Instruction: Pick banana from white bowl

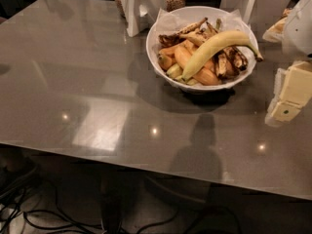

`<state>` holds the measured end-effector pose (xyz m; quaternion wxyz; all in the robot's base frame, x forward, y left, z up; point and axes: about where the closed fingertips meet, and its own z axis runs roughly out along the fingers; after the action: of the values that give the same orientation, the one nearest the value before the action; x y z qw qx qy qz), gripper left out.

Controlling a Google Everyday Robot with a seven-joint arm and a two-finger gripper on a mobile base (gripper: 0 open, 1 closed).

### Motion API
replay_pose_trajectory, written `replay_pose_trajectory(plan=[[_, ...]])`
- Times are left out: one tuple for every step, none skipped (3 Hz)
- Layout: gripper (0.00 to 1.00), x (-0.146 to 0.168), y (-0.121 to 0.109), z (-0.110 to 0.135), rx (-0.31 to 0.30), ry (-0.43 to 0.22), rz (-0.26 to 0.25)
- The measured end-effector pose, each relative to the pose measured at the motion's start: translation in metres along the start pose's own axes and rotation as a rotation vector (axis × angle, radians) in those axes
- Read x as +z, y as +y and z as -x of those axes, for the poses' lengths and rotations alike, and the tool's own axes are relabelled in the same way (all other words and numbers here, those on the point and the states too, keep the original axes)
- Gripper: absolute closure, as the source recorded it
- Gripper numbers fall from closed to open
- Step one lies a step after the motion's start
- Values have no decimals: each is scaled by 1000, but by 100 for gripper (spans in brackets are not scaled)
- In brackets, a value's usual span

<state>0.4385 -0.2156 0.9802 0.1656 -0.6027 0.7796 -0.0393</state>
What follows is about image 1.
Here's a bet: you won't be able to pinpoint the blackened banana peel top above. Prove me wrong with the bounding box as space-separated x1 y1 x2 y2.
158 18 221 47

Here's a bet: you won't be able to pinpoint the black floor cables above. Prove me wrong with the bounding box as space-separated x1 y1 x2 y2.
0 166 243 234

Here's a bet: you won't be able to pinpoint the white paper bowl liner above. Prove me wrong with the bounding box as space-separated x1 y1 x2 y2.
155 6 253 36

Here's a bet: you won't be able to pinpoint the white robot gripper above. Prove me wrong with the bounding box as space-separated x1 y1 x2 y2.
262 0 312 127

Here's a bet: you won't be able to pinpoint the yellow banana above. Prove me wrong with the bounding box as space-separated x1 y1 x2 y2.
180 29 264 82

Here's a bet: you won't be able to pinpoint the white bowl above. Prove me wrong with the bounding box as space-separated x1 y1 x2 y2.
145 5 260 93

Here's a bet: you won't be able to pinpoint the blackened banana peel right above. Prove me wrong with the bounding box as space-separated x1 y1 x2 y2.
214 47 249 80

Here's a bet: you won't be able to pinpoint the pale green vegetable piece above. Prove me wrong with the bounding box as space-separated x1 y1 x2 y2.
166 63 198 86

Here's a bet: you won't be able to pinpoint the blackened banana peel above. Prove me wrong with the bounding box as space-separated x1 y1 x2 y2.
214 47 249 80
158 18 221 47

